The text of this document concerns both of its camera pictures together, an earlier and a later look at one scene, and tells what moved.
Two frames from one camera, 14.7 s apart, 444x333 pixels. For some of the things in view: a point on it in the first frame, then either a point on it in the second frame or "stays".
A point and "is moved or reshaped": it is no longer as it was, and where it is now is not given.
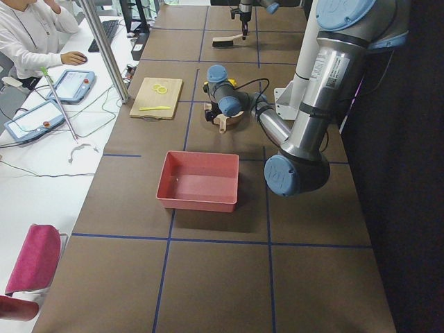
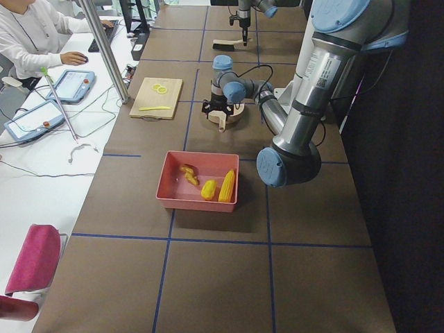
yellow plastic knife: [149, 108] stays
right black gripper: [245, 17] stays
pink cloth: [36, 263] stays
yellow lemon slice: [162, 90] stays
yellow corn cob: [232, 80] is moved or reshaped
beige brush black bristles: [229, 41] is moved or reshaped
